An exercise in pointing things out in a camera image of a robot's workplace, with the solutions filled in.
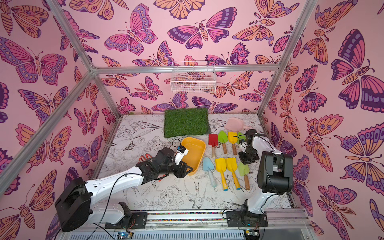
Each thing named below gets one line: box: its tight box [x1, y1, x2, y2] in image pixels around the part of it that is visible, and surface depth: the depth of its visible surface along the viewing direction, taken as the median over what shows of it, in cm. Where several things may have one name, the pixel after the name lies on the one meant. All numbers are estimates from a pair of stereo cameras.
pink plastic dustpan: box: [224, 117, 253, 133], surface depth 116 cm
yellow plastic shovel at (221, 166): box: [215, 158, 229, 192], surface depth 94 cm
